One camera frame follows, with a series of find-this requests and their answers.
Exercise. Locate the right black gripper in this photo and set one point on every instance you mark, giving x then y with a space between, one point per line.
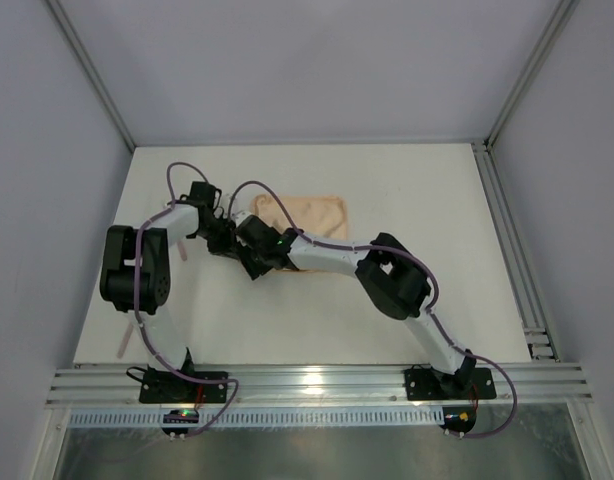
254 265

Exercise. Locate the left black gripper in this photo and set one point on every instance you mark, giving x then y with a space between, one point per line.
223 243

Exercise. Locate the orange cloth napkin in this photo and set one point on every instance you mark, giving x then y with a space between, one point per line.
323 218

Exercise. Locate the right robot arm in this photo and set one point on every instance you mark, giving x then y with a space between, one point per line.
397 284

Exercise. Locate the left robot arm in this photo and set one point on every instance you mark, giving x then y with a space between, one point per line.
136 278

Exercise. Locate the left black controller board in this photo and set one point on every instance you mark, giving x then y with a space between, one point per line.
178 423

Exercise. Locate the black controller board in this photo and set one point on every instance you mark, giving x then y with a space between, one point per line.
178 423
458 421

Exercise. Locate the right black controller board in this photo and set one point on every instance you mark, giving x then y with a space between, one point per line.
458 421

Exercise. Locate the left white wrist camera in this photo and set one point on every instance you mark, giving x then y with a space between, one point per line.
231 206

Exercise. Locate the silver fork pink handle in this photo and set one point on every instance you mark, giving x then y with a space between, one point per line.
182 250

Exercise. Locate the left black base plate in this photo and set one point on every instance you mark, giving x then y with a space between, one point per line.
159 387

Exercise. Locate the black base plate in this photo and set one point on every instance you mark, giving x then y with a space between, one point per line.
423 383
159 387

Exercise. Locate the white slotted cable duct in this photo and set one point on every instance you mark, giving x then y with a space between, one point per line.
259 417

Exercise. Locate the front aluminium rail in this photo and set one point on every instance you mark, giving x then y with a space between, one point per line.
312 386

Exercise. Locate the aluminium rail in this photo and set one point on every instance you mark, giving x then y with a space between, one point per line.
312 386
541 345

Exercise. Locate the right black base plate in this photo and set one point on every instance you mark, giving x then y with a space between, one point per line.
423 383

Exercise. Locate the left frame post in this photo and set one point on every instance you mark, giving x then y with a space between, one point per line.
76 46

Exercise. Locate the frame post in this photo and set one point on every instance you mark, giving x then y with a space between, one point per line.
76 46
557 22

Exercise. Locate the right side aluminium rail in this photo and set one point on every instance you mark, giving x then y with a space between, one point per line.
541 345

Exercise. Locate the right frame post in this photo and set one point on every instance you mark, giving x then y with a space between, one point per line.
557 22

